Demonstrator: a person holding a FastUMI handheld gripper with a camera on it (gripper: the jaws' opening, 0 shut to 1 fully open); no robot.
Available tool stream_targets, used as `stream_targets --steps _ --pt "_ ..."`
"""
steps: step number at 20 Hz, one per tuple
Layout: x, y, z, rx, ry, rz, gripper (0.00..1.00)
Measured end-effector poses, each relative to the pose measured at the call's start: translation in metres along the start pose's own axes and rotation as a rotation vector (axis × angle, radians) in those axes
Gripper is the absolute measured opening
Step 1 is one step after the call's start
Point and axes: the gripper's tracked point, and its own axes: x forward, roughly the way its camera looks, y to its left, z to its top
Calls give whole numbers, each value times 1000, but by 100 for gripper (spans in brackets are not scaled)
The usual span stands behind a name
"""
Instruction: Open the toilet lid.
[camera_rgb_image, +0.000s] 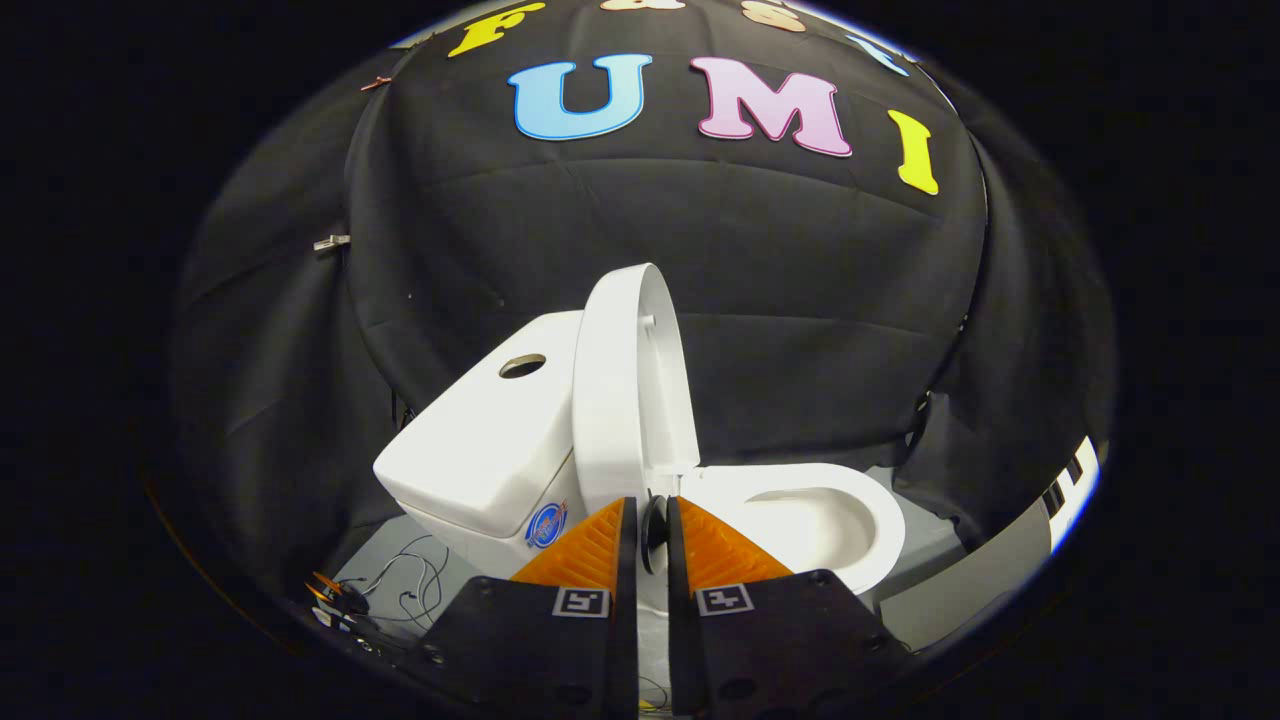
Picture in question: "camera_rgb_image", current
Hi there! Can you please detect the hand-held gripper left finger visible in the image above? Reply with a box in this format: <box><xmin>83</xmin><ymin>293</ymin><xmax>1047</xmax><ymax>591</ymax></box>
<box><xmin>415</xmin><ymin>497</ymin><xmax>639</xmax><ymax>716</ymax></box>

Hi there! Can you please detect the grey board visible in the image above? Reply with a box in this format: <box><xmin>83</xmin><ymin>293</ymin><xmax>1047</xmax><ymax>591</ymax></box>
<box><xmin>878</xmin><ymin>498</ymin><xmax>1053</xmax><ymax>653</ymax></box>

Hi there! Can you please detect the white panel with black bars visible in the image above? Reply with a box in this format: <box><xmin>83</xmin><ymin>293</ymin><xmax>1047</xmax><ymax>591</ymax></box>
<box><xmin>1040</xmin><ymin>435</ymin><xmax>1102</xmax><ymax>554</ymax></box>

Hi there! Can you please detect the white ceramic toilet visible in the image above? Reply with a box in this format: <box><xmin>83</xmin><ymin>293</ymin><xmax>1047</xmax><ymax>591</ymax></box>
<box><xmin>373</xmin><ymin>310</ymin><xmax>907</xmax><ymax>601</ymax></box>

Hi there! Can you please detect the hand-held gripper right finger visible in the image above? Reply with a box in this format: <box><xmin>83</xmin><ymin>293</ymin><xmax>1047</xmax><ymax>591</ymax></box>
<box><xmin>667</xmin><ymin>495</ymin><xmax>911</xmax><ymax>719</ymax></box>

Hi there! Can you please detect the white toilet lid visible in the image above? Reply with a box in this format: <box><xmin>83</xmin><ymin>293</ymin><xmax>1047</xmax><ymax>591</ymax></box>
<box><xmin>572</xmin><ymin>263</ymin><xmax>701</xmax><ymax>516</ymax></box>

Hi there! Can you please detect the cable bundle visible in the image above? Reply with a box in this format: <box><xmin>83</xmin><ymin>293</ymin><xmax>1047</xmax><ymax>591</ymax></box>
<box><xmin>305</xmin><ymin>535</ymin><xmax>451</xmax><ymax>641</ymax></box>

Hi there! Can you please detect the black backdrop cloth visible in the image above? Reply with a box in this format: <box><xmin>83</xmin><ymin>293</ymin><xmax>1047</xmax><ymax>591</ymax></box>
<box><xmin>170</xmin><ymin>0</ymin><xmax>1116</xmax><ymax>601</ymax></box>

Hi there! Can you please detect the black toilet lid handle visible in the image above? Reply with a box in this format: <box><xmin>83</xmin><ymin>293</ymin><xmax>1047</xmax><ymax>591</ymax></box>
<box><xmin>640</xmin><ymin>495</ymin><xmax>671</xmax><ymax>577</ymax></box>

